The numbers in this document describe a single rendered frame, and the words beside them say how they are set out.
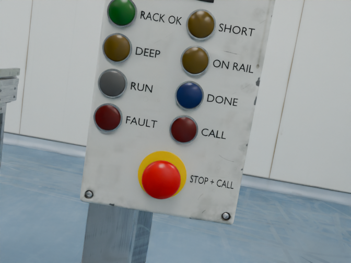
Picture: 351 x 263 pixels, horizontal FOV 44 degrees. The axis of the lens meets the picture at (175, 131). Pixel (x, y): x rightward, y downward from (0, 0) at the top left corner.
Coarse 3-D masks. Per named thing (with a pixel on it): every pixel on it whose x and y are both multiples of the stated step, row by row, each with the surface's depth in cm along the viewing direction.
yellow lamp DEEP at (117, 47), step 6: (114, 36) 43; (120, 36) 43; (108, 42) 43; (114, 42) 43; (120, 42) 43; (126, 42) 43; (108, 48) 43; (114, 48) 43; (120, 48) 43; (126, 48) 43; (108, 54) 43; (114, 54) 43; (120, 54) 43; (126, 54) 43; (114, 60) 44; (120, 60) 44
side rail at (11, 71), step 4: (0, 68) 172; (4, 68) 175; (8, 68) 178; (12, 68) 181; (16, 68) 186; (0, 72) 170; (4, 72) 174; (8, 72) 178; (12, 72) 182; (16, 72) 186; (0, 76) 170; (4, 76) 174
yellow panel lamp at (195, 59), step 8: (192, 48) 43; (200, 48) 43; (184, 56) 43; (192, 56) 43; (200, 56) 43; (184, 64) 43; (192, 64) 43; (200, 64) 43; (192, 72) 44; (200, 72) 44
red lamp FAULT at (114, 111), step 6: (102, 108) 44; (108, 108) 44; (114, 108) 44; (96, 114) 44; (102, 114) 44; (108, 114) 44; (114, 114) 44; (96, 120) 45; (102, 120) 44; (108, 120) 44; (114, 120) 44; (120, 120) 45; (102, 126) 45; (108, 126) 45; (114, 126) 45
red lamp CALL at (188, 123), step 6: (180, 120) 44; (186, 120) 44; (192, 120) 45; (174, 126) 44; (180, 126) 44; (186, 126) 44; (192, 126) 44; (174, 132) 44; (180, 132) 44; (186, 132) 44; (192, 132) 44; (174, 138) 45; (180, 138) 45; (186, 138) 45; (192, 138) 45
